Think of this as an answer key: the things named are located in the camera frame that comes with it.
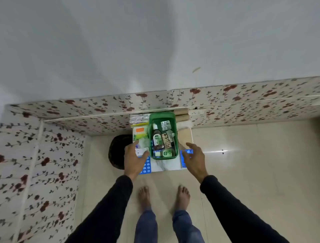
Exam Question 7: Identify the person's left hand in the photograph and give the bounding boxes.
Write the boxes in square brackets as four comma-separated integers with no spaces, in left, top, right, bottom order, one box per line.
[124,140,151,181]

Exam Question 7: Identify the person's right hand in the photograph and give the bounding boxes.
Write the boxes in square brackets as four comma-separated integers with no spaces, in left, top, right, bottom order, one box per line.
[182,143,209,184]

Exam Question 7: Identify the person's left forearm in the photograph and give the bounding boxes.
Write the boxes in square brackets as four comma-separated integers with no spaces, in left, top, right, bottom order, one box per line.
[64,175,134,243]

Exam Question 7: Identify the person's right forearm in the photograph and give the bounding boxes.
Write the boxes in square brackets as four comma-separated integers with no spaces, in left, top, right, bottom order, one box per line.
[200,175,290,243]

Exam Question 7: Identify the blue pill organizer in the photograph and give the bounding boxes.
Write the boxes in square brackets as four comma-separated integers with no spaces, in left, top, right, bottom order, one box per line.
[180,149,194,169]
[139,155,152,175]

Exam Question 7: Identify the green plastic basket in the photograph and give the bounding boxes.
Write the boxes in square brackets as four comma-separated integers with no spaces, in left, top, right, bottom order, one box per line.
[148,112,179,160]

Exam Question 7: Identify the brown bottle with green label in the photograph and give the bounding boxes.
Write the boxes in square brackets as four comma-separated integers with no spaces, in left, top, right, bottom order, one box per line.
[152,124,165,151]

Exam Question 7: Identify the white box with orange label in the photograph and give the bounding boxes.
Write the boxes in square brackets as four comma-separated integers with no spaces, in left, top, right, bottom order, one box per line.
[132,126,150,141]

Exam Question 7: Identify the clear plastic packet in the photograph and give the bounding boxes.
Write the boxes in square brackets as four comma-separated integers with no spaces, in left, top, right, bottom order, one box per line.
[166,130,177,146]

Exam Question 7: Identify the brown tablet strip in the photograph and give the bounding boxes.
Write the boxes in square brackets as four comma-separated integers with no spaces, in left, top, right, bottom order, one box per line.
[162,133,173,149]

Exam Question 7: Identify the black round stool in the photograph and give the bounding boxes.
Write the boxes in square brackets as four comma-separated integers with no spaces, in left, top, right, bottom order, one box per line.
[108,134,133,170]

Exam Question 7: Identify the stack of silver blister packs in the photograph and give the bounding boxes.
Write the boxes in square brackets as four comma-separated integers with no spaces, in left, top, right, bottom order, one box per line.
[129,114,151,124]

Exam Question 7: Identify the person's right foot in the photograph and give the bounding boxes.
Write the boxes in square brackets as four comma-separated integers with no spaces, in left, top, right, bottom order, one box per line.
[175,185,191,212]

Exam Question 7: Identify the person's foot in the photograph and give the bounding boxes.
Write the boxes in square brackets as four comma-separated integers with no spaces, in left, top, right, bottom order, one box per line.
[138,186,152,214]
[175,185,191,212]

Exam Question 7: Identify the person's left foot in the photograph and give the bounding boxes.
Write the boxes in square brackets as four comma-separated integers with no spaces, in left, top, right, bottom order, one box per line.
[138,186,152,214]

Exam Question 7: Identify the person's right leg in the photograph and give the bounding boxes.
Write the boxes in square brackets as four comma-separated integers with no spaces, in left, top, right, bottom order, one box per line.
[172,209,205,243]

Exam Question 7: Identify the person's leg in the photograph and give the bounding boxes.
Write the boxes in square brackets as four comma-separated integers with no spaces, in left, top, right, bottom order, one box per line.
[172,209,205,243]
[134,209,159,243]

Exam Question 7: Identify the person's left leg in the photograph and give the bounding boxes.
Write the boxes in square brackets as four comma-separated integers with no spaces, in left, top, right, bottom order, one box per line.
[134,209,159,243]

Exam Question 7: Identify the white wall conduit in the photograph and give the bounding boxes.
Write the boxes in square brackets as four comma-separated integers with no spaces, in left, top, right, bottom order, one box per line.
[43,95,320,123]

